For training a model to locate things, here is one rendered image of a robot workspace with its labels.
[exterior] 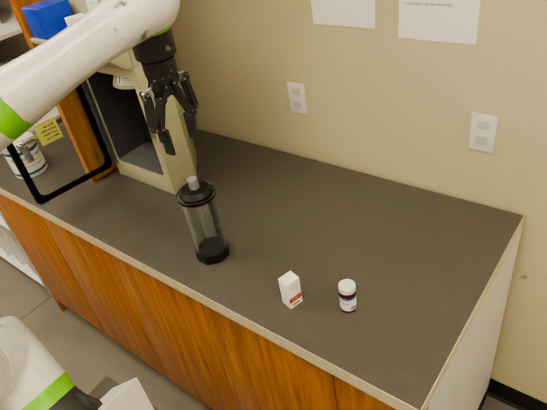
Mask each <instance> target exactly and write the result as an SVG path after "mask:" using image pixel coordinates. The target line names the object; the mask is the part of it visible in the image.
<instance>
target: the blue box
mask: <svg viewBox="0 0 547 410"><path fill-rule="evenodd" d="M21 9H22V11H23V13H24V16H25V19H26V20H27V22H28V26H29V27H30V29H31V31H32V34H33V36H34V37H35V38H40V39H45V40H49V39H50V38H52V37H53V36H54V35H56V34H57V33H60V32H61V31H63V30H64V29H65V28H66V27H67V24H66V21H65V19H64V18H65V17H68V16H71V15H73V13H72V8H71V7H70V4H69V2H68V0H42V1H40V2H36V3H34V4H31V5H28V6H26V7H22V8H21Z"/></svg>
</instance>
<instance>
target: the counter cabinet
mask: <svg viewBox="0 0 547 410"><path fill-rule="evenodd" d="M0 211H1V212H2V214H3V215H4V217H5V218H6V220H7V222H8V224H9V225H10V227H11V229H12V230H13V232H14V233H15V235H16V237H17V238H18V240H19V241H20V244H21V245H22V247H23V248H24V250H25V251H26V253H27V255H28V257H29V258H30V259H31V261H32V263H33V265H34V266H35V268H36V270H37V271H38V273H39V274H40V276H41V278H42V280H43V281H44V282H45V284H46V286H47V288H48V289H49V291H50V292H51V294H52V296H53V297H54V299H55V301H56V303H57V304H58V305H59V307H60V309H61V310H62V311H64V310H66V309H67V308H69V309H71V310H72V311H74V312H75V313H76V314H77V315H79V316H80V317H82V318H83V319H85V320H86V321H88V322H89V323H91V324H92V325H93V326H95V327H96V328H97V329H99V330H101V331H102V332H103V333H105V334H106V335H107V336H109V337H110V338H112V339H113V340H115V341H116V342H118V343H119V344H120V345H121V346H123V347H125V348H126V349H127V350H129V351H131V352H132V353H133V354H135V355H136V356H137V357H139V358H140V359H141V360H143V361H145V362H146V363H148V364H149V365H150V366H151V367H153V368H154V369H156V370H157V371H159V372H160V373H162V374H163V375H165V376H166V377H167V378H169V379H170V380H171V381H173V382H175V383H176V384H177V385H179V386H180V387H181V388H183V389H184V390H186V391H187V392H189V393H190V394H192V395H193V396H194V397H195V398H197V399H199V400H200V401H201V402H203V403H205V404H206V405H207V406H209V407H210V408H211V409H213V410H396V409H394V408H393V407H391V406H389V405H387V404H385V403H384V402H382V401H380V400H378V399H376V398H375V397H373V396H371V395H368V394H366V393H365V392H364V391H362V390H359V389H357V388H356V387H355V386H352V385H350V384H348V383H346V382H345V381H343V380H341V379H339V378H337V377H336V376H334V375H332V374H330V373H328V372H327V371H325V370H323V369H320V368H319V367H317V366H316V365H314V364H311V363H310V362H308V361H307V360H304V359H302V358H301V357H299V356H297V355H295V354H293V353H292V352H290V351H288V350H286V349H284V348H283V347H280V346H279V345H277V344H275V343H274V342H271V341H269V340H268V339H266V338H264V337H262V336H260V335H259V334H257V333H255V332H253V331H251V330H249V329H248V328H246V327H244V326H242V325H240V324H239V323H237V322H235V321H232V320H231V319H230V318H228V317H226V316H223V315H222V314H220V313H219V312H216V311H214V310H212V309H211V308H210V307H207V306H205V305H203V304H202V303H200V302H198V301H196V300H194V299H193V298H191V297H189V296H187V295H185V294H183V293H182V292H180V291H178V290H175V289H174V288H172V287H171V286H168V285H166V284H165V283H163V282H162V281H159V280H157V279H156V278H154V277H152V276H150V275H148V274H147V273H145V272H143V271H141V270H139V269H138V268H135V267H134V266H132V265H130V264H128V263H126V262H124V261H123V260H121V259H119V258H117V257H115V256H114V255H112V254H110V253H108V252H106V251H104V250H103V249H101V248H99V247H97V246H95V245H94V244H92V243H90V242H87V241H86V240H85V239H83V238H80V237H78V236H77V235H76V234H74V233H71V232H69V231H67V230H66V229H64V228H62V227H60V226H58V225H57V224H55V223H53V222H51V221H49V220H47V219H46V218H44V217H42V216H40V215H38V214H37V213H35V212H32V211H31V210H29V209H28V208H26V207H23V206H22V205H20V204H18V203H16V202H14V201H13V200H11V199H9V198H7V197H5V196H4V195H2V194H0ZM522 228H523V227H522ZM521 232H522V229H520V231H519V234H518V236H517V238H516V239H515V241H514V244H513V246H512V247H511V249H510V251H509V253H508V255H507V256H506V258H505V261H504V263H503V265H502V266H501V268H500V270H499V272H498V274H497V276H496V278H495V280H494V282H493V284H492V286H491V287H490V289H489V291H488V293H487V295H486V297H485V299H484V301H483V303H482V305H481V307H480V308H479V310H478V312H477V314H476V316H475V318H474V320H473V322H472V324H471V326H470V328H469V329H468V331H467V333H466V336H465V337H464V339H463V341H462V344H461V346H460V347H459V348H458V350H457V353H456V355H455V356H454V358H453V361H452V363H451V364H450V365H449V368H448V370H447V372H446V374H445V375H444V378H443V380H442V382H441V383H440V385H439V387H438V389H437V391H436V393H435V395H434V397H433V399H432V401H431V403H430V404H429V406H428V408H427V410H481V408H482V407H483V405H484V401H485V399H486V396H487V392H488V385H489V381H490V377H491V373H492V366H493V362H494V358H495V354H496V350H497V343H498V339H499V335H500V331H501V324H502V320H503V316H504V312H505V305H506V301H507V297H508V293H509V289H510V282H511V278H512V274H513V270H514V263H515V259H516V255H517V251H518V247H519V240H520V236H521Z"/></svg>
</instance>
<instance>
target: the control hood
mask: <svg viewBox="0 0 547 410"><path fill-rule="evenodd" d="M30 41H31V42H32V43H34V44H36V45H38V46H39V45H41V44H42V43H43V42H45V41H47V40H45V39H40V38H35V37H32V38H30ZM104 67H109V68H116V69H121V70H127V71H128V70H129V69H131V68H133V65H132V63H131V60H130V57H129V53H128V51H126V52H125V53H124V54H122V55H120V56H119V57H117V58H116V59H114V60H112V61H111V62H110V63H109V64H107V65H106V66H104Z"/></svg>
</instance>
